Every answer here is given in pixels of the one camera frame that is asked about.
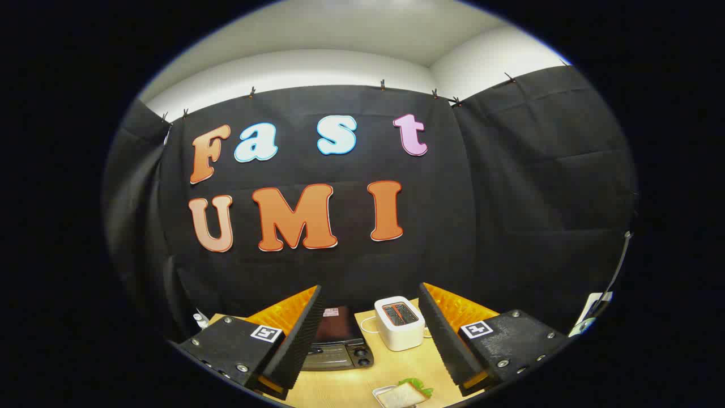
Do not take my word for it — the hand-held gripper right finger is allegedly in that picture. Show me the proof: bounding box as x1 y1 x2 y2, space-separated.
418 282 570 397

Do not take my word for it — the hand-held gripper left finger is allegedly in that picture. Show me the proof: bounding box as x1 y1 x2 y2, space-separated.
177 284 326 401

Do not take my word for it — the black toaster oven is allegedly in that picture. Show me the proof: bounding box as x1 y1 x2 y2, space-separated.
300 306 375 372

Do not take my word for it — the lettuce sandwich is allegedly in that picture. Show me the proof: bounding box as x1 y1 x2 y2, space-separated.
378 378 434 408

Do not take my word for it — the white slot toaster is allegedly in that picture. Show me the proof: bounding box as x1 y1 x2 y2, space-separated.
374 296 426 352

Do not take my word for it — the thin black pole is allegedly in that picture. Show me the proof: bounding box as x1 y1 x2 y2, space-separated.
589 231 633 318

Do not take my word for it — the row of black clips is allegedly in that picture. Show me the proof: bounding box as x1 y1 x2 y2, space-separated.
161 58 570 122

